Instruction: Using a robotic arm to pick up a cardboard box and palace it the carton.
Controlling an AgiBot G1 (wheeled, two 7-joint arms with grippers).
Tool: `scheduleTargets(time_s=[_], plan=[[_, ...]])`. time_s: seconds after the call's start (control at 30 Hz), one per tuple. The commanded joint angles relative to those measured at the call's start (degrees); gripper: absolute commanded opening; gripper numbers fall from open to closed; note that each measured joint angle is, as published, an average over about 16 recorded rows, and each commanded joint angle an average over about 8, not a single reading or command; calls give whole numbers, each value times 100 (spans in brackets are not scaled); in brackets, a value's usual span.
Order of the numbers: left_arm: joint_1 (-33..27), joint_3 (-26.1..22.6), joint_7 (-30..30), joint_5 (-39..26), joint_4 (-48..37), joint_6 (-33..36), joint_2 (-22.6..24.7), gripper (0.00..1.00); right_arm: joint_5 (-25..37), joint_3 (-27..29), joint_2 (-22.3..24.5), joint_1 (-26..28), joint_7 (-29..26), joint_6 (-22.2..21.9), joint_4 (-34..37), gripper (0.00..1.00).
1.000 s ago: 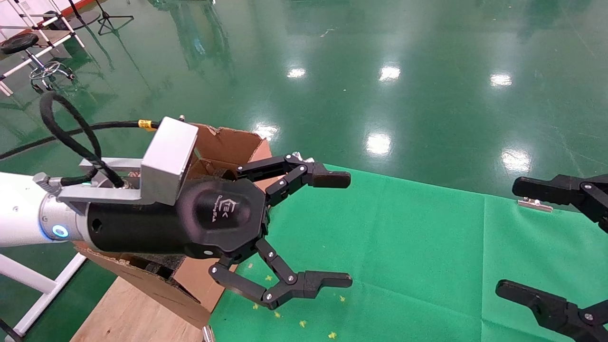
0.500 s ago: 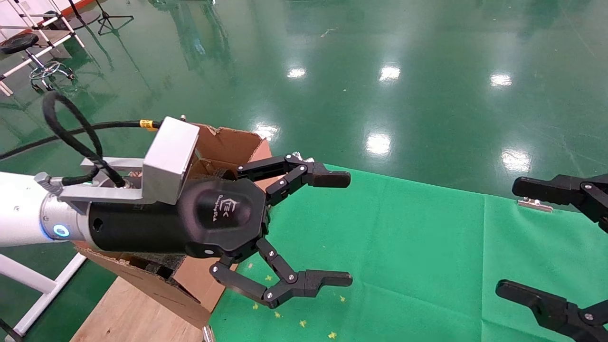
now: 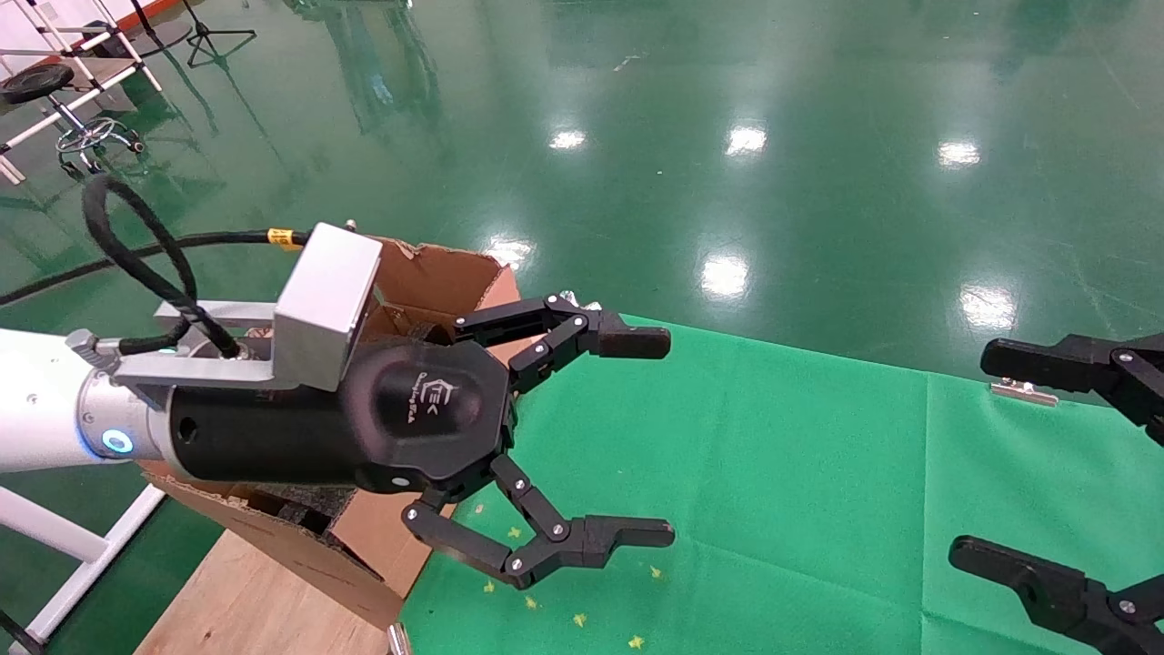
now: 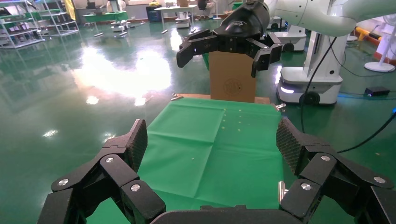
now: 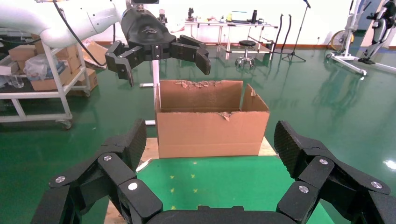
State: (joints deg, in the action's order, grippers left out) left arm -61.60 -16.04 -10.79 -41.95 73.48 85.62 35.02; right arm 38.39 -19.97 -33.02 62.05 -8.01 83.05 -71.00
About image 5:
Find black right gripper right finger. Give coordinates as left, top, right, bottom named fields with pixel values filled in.
left=274, top=120, right=396, bottom=224

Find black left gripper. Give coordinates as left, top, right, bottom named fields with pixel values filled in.
left=104, top=7, right=212, bottom=88

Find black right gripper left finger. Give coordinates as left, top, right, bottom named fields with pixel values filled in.
left=31, top=119, right=163, bottom=224

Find flat cardboard sheet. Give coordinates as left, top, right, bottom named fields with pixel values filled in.
left=81, top=40, right=109, bottom=70

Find low cardboard box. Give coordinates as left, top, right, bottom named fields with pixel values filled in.
left=66, top=68, right=99, bottom=97

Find small cardboard box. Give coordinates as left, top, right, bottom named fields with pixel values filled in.
left=8, top=44, right=37, bottom=62
left=66, top=55, right=82, bottom=74

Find stacked cardboard box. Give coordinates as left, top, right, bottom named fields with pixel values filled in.
left=32, top=34, right=78, bottom=59

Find large open cardboard carton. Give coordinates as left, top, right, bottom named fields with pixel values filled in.
left=154, top=79, right=270, bottom=159

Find wide cardboard box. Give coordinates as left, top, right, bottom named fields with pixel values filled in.
left=31, top=66, right=72, bottom=92

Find small computer monitor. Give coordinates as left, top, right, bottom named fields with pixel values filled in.
left=230, top=11, right=249, bottom=23

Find black stool with chrome base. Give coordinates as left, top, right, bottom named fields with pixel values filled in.
left=234, top=39, right=260, bottom=69

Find white wheeled cart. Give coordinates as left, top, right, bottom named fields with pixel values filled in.
left=0, top=29, right=92, bottom=130

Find clear plastic bag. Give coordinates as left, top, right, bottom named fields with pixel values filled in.
left=24, top=54, right=66, bottom=82

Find black pole stand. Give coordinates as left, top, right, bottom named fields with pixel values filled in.
left=274, top=13, right=284, bottom=54
left=283, top=13, right=293, bottom=53

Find black tripod microphone stand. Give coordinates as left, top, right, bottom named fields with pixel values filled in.
left=281, top=0, right=312, bottom=64

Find yellow floor fan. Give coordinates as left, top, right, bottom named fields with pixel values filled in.
left=329, top=29, right=355, bottom=52

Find black white exoskeleton legs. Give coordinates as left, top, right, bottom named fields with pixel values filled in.
left=359, top=0, right=396, bottom=65

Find white metal floor frame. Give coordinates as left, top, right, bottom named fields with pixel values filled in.
left=138, top=60, right=161, bottom=126

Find white frame work table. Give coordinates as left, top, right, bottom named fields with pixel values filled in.
left=185, top=19, right=279, bottom=61

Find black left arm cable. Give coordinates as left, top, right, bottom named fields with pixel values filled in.
left=51, top=0, right=117, bottom=67

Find white metal stand frame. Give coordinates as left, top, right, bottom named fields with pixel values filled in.
left=326, top=0, right=396, bottom=77

